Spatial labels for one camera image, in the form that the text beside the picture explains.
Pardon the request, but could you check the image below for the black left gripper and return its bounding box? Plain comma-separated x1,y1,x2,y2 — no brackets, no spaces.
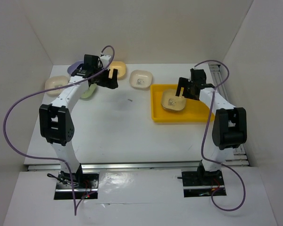
92,65,117,89

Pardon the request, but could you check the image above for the yellow panda plate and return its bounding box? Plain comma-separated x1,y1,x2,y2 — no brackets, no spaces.
108,61,126,80
161,89,186,112

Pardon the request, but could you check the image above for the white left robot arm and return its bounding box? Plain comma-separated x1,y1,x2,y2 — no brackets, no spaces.
39,55,118,188

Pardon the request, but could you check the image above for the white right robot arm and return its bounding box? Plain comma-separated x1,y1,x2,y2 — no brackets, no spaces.
175,68,247,185

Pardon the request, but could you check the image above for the yellow plastic bin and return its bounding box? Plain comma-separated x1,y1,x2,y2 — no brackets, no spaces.
150,84,209,123

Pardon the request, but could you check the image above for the green panda plate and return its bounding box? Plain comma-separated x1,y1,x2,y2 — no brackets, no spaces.
80,84,97,100

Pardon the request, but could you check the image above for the cream panda plate centre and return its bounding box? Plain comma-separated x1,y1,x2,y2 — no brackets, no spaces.
129,70,153,89

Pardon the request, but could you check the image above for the cream panda plate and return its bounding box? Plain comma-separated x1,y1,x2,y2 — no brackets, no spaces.
45,75,69,97
129,70,153,89

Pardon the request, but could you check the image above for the cream panda plate left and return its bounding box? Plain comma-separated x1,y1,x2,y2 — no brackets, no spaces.
45,75,69,97

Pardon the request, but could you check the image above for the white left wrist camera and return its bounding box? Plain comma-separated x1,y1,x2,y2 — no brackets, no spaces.
100,55,112,68

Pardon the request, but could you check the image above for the aluminium table edge rail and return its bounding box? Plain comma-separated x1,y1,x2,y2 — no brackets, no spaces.
27,160,227,171

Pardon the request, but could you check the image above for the aluminium side rail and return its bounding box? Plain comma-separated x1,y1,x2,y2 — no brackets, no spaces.
210,67,247,164

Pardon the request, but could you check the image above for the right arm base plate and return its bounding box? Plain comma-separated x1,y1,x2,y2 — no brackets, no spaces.
177,170,226,198

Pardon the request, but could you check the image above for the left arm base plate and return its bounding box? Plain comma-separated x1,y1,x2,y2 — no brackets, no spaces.
47,173,99,200

